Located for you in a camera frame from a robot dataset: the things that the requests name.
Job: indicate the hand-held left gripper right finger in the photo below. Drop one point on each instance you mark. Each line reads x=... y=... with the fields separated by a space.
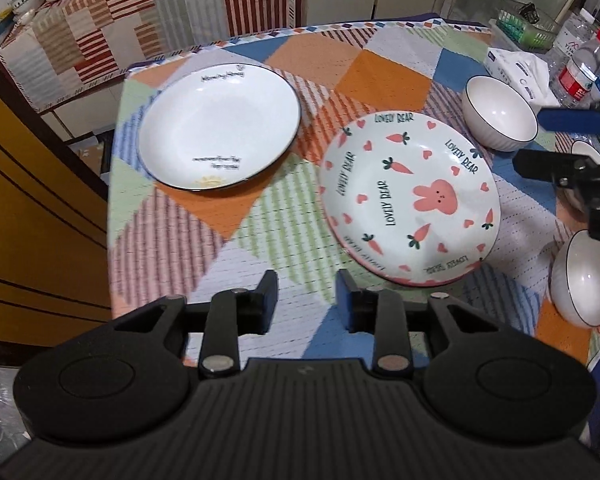
x=346 y=300

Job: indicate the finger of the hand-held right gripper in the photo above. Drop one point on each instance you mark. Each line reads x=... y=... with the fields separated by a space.
x=572 y=120
x=542 y=165

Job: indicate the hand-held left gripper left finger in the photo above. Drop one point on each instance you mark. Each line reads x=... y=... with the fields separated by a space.
x=266 y=300

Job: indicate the white ribbed bowl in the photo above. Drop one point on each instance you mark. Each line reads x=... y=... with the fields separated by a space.
x=500 y=110
x=587 y=152
x=582 y=285

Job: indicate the bunny carrot print plate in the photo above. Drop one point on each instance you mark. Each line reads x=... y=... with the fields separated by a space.
x=410 y=195

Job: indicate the white plate with black rim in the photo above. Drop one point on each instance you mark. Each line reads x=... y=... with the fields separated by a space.
x=220 y=125

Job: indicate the red label water bottle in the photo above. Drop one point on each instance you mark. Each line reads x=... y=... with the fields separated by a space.
x=577 y=75

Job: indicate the white tissue pack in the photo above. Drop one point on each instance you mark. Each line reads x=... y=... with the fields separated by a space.
x=517 y=72

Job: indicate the white label water bottle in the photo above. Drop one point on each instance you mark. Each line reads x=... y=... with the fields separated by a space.
x=575 y=32

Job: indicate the green plastic basket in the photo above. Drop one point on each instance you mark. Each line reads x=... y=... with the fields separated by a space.
x=517 y=30

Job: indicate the black object in basket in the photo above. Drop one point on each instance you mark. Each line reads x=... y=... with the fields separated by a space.
x=530 y=12

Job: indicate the colourful patchwork tablecloth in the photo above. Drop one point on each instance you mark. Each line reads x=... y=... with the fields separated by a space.
x=380 y=70

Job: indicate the yellow wooden chair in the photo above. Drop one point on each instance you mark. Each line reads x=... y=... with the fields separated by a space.
x=35 y=220

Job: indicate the striped counter cloth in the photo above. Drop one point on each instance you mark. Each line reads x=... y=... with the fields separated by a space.
x=130 y=10

